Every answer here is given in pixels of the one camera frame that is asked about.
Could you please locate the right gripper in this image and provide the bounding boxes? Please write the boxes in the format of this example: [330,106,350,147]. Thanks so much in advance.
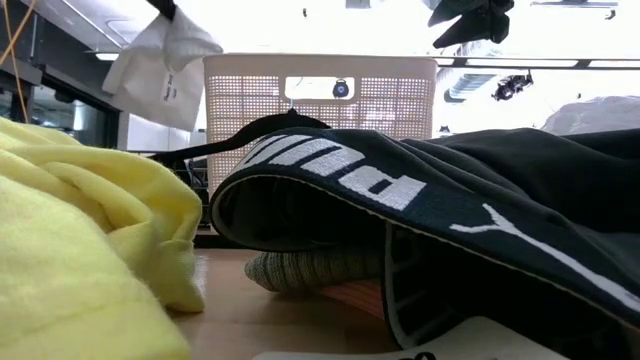
[427,0,516,50]

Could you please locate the white cloth with black label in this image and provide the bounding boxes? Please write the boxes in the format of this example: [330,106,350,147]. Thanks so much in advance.
[102,7,225,134]

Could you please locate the dark underwear with white lettering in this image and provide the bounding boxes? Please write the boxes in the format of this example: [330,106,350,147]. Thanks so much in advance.
[208,125,640,360]

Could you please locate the black clothes hanger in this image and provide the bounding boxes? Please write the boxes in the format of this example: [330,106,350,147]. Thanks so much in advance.
[147,107,332,250]

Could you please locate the grey sock with pink cuff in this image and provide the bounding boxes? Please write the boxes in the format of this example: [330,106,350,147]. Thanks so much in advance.
[243,248,386,321]

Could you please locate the large white laundry basket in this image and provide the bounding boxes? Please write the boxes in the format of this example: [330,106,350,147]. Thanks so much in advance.
[203,53,439,197]

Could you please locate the yellow cloth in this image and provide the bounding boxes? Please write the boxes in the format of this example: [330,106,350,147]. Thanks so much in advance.
[0,117,206,360]

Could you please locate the silver ventilation duct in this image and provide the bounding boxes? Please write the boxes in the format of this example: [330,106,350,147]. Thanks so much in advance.
[443,73,501,104]

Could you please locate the yellow cable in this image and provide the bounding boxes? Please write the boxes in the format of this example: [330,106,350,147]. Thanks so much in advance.
[0,0,39,124]

